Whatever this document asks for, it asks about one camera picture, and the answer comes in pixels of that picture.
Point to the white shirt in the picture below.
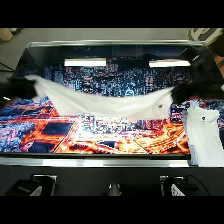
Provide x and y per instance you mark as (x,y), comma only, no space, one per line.
(100,105)
(206,140)

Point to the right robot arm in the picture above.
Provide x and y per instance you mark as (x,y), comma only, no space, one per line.
(204,77)

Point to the silver frame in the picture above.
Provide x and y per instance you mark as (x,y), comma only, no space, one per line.
(93,162)

